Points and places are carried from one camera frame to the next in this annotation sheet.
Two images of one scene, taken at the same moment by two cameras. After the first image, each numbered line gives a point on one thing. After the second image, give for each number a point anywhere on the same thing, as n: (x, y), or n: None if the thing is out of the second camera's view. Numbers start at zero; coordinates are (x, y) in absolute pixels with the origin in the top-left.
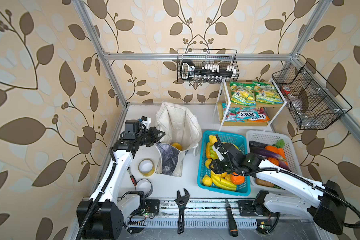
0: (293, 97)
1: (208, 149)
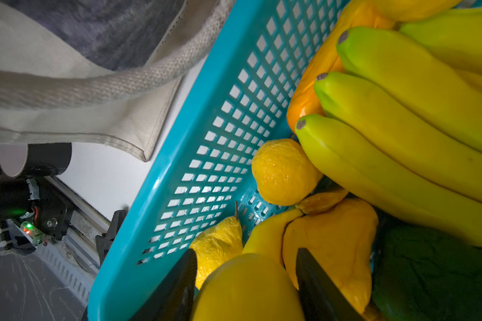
0: None
1: (355, 14)
